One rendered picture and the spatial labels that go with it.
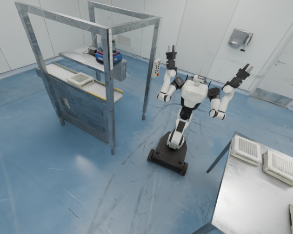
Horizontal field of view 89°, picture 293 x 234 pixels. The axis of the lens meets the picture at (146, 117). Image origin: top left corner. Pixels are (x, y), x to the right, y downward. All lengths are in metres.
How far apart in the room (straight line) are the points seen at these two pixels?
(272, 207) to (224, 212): 0.42
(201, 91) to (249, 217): 1.13
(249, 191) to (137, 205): 1.25
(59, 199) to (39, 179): 0.41
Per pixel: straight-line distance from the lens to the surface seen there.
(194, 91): 1.71
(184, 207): 2.27
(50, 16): 1.84
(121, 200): 2.17
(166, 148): 2.41
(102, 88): 2.09
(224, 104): 1.60
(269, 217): 1.61
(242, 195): 1.56
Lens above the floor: 2.06
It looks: 42 degrees down
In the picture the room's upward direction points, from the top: 9 degrees clockwise
